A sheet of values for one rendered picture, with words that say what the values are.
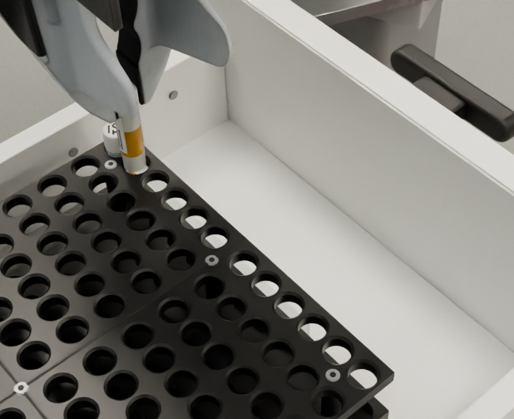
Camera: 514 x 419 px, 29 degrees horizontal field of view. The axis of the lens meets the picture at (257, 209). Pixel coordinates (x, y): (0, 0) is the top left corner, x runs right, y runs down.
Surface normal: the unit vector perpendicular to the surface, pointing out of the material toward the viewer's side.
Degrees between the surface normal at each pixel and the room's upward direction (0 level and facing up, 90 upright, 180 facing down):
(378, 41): 90
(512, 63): 0
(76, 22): 90
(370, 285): 0
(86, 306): 0
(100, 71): 90
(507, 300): 90
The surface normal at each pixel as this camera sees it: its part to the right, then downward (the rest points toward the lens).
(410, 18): -0.44, 0.69
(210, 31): -0.72, 0.53
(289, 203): -0.03, -0.65
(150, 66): 0.65, 0.57
